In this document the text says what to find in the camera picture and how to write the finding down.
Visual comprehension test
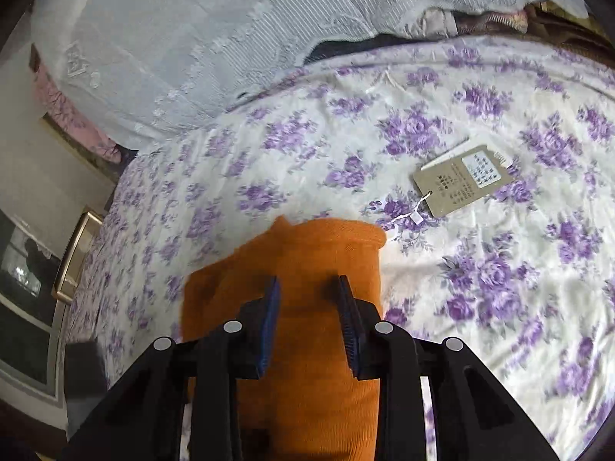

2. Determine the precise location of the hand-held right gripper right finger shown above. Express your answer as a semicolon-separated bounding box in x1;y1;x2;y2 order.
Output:
336;275;561;461

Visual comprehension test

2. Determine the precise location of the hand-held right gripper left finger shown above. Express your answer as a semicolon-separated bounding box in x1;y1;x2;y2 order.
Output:
59;275;281;461

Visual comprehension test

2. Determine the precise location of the orange knitted cat sweater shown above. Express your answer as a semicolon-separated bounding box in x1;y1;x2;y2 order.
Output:
180;215;388;461

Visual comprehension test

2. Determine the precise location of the purple floral bed sheet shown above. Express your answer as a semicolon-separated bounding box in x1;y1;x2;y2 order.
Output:
62;33;615;461

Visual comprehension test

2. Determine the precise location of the brown paper hang tag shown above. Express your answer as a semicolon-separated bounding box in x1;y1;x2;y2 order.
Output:
411;142;513;220

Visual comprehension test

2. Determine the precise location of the dark glass cabinet door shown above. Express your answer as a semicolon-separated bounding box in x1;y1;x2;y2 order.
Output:
0;210;64;397

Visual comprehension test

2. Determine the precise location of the pink printed blanket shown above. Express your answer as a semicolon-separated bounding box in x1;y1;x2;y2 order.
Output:
31;61;126;165

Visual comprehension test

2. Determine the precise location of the white lace cover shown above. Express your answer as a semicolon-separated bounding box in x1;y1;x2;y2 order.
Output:
28;0;593;151

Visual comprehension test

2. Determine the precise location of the pile of folded bedding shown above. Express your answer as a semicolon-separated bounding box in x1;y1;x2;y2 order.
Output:
303;6;530;66

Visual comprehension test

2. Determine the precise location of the brown wooden headboard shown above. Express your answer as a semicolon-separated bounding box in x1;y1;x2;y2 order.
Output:
523;1;615;56

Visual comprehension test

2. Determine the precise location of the gold picture frame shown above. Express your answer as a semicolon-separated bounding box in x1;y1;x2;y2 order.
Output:
52;208;105;302

